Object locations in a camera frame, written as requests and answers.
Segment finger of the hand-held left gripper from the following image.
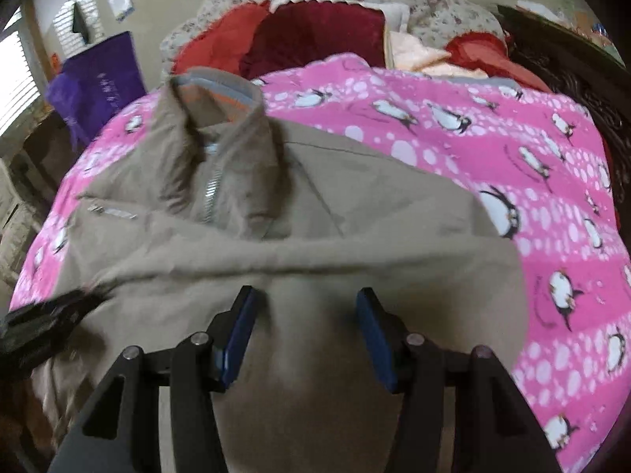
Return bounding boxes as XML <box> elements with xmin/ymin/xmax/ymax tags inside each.
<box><xmin>0</xmin><ymin>288</ymin><xmax>115</xmax><ymax>381</ymax></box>

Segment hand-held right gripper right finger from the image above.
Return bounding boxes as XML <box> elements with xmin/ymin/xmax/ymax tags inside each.
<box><xmin>357</xmin><ymin>287</ymin><xmax>564</xmax><ymax>473</ymax></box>

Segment dark red velvet cloth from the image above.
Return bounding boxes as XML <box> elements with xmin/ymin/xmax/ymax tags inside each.
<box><xmin>238</xmin><ymin>1</ymin><xmax>388</xmax><ymax>80</ymax></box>

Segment purple bag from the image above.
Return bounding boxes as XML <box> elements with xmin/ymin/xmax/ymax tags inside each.
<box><xmin>44</xmin><ymin>30</ymin><xmax>149</xmax><ymax>151</ymax></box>

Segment window blinds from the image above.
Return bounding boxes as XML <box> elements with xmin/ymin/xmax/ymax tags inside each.
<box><xmin>0</xmin><ymin>30</ymin><xmax>43</xmax><ymax>131</ymax></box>

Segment pink penguin print blanket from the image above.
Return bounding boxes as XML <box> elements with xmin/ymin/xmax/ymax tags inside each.
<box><xmin>10</xmin><ymin>53</ymin><xmax>631</xmax><ymax>473</ymax></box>

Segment dark carved wooden headboard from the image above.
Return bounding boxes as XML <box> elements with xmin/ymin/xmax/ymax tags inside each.
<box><xmin>495</xmin><ymin>4</ymin><xmax>631</xmax><ymax>168</ymax></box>

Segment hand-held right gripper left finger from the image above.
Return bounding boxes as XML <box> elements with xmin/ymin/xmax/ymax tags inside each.
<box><xmin>48</xmin><ymin>285</ymin><xmax>259</xmax><ymax>473</ymax></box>

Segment peach cloth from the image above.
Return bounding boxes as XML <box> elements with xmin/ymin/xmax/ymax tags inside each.
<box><xmin>385</xmin><ymin>30</ymin><xmax>457</xmax><ymax>74</ymax></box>

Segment khaki zip jacket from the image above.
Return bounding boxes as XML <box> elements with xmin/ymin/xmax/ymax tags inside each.
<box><xmin>30</xmin><ymin>66</ymin><xmax>529</xmax><ymax>473</ymax></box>

